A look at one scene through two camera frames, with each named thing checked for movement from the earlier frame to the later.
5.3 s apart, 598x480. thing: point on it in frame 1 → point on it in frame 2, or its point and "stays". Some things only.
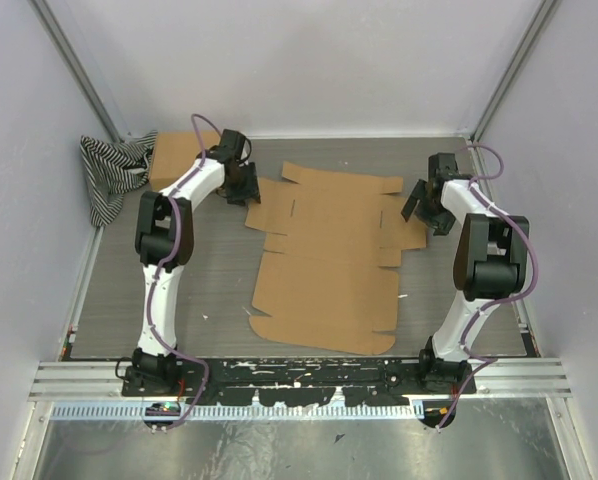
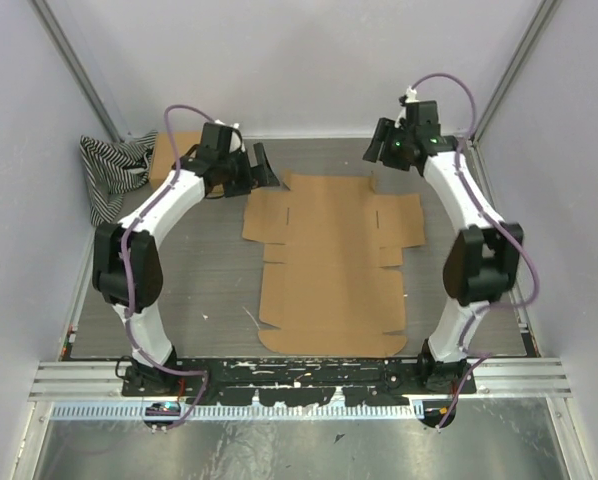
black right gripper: x=443 y=223 → x=383 y=133
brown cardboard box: x=174 y=149 stays
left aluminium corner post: x=43 y=11 stays
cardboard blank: x=324 y=283 stays
